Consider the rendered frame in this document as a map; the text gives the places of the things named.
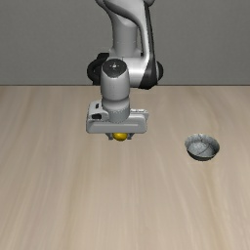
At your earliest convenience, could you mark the yellow lemon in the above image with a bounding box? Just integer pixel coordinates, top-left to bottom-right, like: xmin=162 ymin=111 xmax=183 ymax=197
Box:
xmin=111 ymin=132 xmax=128 ymax=143

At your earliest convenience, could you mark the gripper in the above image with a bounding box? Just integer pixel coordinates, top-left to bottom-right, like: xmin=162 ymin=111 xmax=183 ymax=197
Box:
xmin=85 ymin=100 xmax=149 ymax=141

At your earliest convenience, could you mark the grey bowl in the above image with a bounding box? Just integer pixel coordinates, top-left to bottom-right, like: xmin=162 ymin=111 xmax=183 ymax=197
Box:
xmin=184 ymin=133 xmax=221 ymax=162

